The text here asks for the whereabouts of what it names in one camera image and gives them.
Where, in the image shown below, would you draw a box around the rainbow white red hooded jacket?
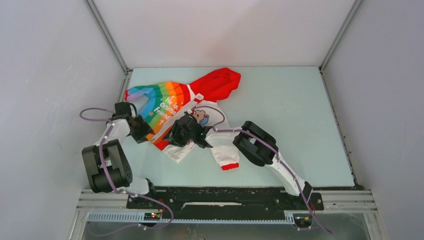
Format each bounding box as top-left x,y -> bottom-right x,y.
124,67 -> 242,163

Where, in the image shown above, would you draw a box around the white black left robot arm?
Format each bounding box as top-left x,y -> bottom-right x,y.
81,101 -> 158,208

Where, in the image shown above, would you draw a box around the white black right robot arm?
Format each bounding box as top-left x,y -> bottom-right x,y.
163,112 -> 313,209

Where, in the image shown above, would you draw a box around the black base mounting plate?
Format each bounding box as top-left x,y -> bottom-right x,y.
126,186 -> 325,211

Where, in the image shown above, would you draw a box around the aluminium frame rail left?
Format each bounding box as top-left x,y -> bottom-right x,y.
84,0 -> 132,102

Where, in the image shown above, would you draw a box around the aluminium frame rail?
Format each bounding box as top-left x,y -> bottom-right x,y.
318,0 -> 365,186
84,0 -> 132,102

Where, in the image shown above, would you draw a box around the white toothed cable strip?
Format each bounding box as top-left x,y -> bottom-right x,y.
86,211 -> 295,225

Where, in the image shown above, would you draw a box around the aluminium front frame rails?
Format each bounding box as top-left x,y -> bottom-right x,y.
68,188 -> 386,240

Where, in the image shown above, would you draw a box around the aluminium frame rail right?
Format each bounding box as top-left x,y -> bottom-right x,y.
318,0 -> 365,186

